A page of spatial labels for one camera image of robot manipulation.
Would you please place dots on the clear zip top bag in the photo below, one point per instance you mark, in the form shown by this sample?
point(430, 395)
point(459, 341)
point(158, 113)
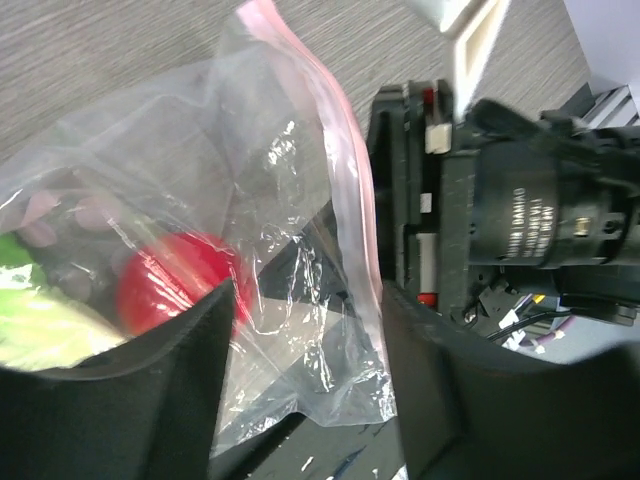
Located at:
point(248, 146)

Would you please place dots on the red toy apple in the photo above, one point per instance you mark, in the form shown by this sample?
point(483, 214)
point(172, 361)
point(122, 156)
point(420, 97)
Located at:
point(167, 278)

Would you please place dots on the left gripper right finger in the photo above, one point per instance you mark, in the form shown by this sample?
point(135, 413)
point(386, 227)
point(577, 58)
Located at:
point(470, 409)

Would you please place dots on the green toy lettuce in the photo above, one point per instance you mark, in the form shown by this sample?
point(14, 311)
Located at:
point(62, 255)

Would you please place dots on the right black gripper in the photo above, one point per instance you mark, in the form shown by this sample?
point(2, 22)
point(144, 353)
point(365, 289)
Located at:
point(422, 198)

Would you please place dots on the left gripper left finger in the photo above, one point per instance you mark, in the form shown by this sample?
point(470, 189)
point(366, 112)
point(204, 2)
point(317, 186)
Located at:
point(144, 410)

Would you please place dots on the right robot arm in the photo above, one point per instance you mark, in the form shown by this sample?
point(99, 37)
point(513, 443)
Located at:
point(476, 216)

